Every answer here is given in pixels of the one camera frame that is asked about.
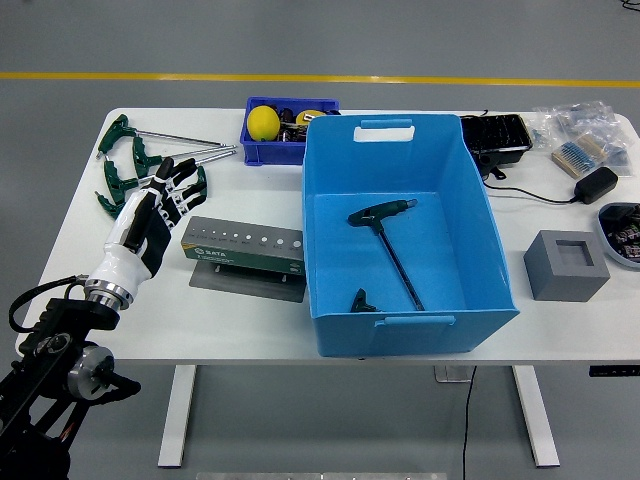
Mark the yellow lemon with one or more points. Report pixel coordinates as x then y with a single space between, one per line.
262 122

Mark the dark small electronic parts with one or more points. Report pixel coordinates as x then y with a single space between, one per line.
625 232

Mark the dark small hardware pile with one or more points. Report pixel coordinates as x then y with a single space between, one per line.
289 127

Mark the grey metal table bracket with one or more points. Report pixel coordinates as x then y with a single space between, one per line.
450 374

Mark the yellow tape measure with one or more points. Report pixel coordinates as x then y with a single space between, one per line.
305 117

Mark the clear plastic parts bag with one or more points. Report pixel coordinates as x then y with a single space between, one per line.
585 117
545 125

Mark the white table leg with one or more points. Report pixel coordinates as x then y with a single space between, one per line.
177 415
537 415

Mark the black table control panel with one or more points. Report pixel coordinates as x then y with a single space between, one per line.
612 371

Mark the pale blue oval dish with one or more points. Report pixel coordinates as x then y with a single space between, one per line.
607 247

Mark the green metal hex key stand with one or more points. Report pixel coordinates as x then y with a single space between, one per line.
240 252

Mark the black power adapter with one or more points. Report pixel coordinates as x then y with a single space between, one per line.
595 185

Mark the large light blue plastic box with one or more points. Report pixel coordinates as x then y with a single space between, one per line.
450 260

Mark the black plastic tray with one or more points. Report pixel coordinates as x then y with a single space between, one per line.
495 132

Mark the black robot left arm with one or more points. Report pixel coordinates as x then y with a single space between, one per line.
45 360

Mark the small dark blue bin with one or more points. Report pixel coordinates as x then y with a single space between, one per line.
267 152

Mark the grey cube block with recess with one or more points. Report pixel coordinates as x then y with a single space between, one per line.
550 280

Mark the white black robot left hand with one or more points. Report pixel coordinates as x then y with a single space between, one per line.
122 262

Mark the taped resistor strip bundle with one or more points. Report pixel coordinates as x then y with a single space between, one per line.
580 155

